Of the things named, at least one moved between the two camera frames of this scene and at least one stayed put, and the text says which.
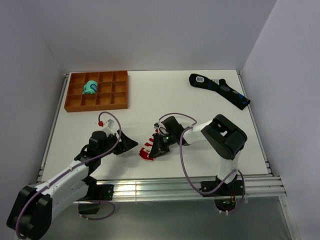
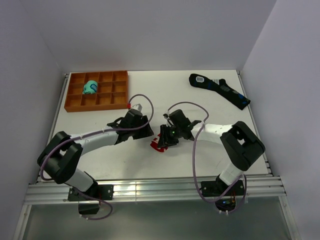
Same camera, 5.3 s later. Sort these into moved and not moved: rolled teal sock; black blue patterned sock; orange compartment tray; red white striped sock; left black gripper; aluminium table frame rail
Moved: left black gripper; red white striped sock
Not moved: orange compartment tray; aluminium table frame rail; black blue patterned sock; rolled teal sock
